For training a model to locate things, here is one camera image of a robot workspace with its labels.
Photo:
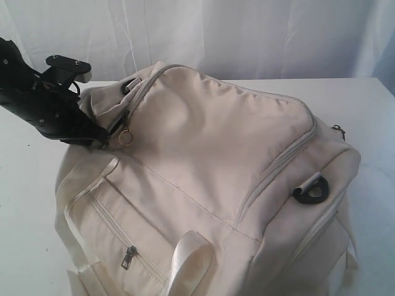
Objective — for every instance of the cream canvas duffel bag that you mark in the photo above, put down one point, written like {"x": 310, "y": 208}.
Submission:
{"x": 205, "y": 188}

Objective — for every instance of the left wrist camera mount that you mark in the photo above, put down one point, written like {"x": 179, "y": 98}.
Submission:
{"x": 64, "y": 70}

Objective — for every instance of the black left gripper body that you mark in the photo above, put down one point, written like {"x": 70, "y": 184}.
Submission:
{"x": 34, "y": 98}

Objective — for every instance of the white backdrop curtain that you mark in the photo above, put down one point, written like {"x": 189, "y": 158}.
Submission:
{"x": 226, "y": 39}

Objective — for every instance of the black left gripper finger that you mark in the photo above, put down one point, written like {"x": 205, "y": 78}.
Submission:
{"x": 78, "y": 129}

